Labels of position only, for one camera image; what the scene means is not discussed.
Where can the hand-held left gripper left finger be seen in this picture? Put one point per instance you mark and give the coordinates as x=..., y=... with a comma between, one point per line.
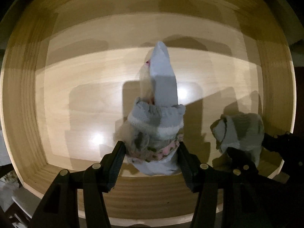
x=117, y=163

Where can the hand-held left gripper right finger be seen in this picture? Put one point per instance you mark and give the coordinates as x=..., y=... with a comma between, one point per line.
x=186, y=166

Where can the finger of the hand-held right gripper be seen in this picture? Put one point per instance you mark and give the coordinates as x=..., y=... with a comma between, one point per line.
x=277, y=144
x=239, y=158

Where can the pale grey underwear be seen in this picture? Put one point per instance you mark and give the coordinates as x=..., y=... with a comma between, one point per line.
x=239, y=133

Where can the pink dotted underwear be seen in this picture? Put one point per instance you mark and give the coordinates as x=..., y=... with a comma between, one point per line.
x=166, y=150

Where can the grey ribbed underwear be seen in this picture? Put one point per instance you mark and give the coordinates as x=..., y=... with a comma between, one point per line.
x=154, y=118

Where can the wooden drawer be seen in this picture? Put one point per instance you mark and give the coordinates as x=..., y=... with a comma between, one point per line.
x=83, y=99

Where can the sheer white underwear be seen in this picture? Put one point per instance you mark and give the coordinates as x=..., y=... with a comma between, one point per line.
x=144, y=80

